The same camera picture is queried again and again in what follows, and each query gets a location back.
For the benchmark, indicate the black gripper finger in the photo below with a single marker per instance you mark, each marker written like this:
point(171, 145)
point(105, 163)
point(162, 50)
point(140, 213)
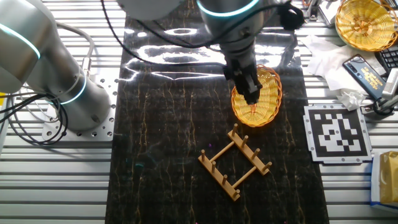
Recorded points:
point(245, 93)
point(257, 88)

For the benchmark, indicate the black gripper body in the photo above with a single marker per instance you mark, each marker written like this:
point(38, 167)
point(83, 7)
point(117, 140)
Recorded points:
point(241, 71)

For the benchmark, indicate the yellow orange woven dish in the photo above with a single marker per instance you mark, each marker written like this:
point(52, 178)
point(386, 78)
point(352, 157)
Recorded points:
point(267, 102)

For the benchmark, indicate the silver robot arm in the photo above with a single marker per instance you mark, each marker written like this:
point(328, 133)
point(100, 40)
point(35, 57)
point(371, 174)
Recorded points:
point(31, 56)

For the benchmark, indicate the wooden dish rack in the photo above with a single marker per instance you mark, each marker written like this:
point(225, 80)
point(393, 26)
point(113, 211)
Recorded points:
point(248, 152)

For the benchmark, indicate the flat white tissue sheet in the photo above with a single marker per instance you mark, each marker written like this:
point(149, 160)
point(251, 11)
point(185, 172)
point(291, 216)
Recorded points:
point(326, 62)

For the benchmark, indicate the black marble pattern mat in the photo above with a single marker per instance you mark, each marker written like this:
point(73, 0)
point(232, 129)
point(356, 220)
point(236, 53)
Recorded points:
point(171, 140)

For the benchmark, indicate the black white fiducial marker board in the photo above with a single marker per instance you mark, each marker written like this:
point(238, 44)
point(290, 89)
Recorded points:
point(337, 133)

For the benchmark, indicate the crumpled white tissue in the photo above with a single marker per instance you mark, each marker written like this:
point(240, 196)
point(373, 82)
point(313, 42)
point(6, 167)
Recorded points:
point(351, 99)

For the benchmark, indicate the dark blue smartphone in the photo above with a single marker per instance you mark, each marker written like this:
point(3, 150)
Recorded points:
point(365, 76)

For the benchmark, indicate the yellow woven basket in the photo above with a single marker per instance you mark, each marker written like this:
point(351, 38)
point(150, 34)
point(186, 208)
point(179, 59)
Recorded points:
point(365, 25)

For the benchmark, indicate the silver adapter box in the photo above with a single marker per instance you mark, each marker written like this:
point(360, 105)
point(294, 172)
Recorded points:
point(392, 84)

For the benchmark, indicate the black keyboard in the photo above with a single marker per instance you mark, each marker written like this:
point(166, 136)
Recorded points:
point(390, 57)

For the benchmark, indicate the gold tissue pack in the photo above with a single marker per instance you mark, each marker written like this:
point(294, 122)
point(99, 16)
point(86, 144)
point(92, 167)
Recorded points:
point(389, 177)

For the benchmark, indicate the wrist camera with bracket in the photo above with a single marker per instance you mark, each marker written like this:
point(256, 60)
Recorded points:
point(290, 17)

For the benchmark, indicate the silver metal frame bar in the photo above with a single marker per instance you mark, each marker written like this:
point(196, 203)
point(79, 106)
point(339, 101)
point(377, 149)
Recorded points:
point(325, 11)

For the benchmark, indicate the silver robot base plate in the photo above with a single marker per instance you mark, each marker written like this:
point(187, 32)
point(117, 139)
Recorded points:
point(102, 127)

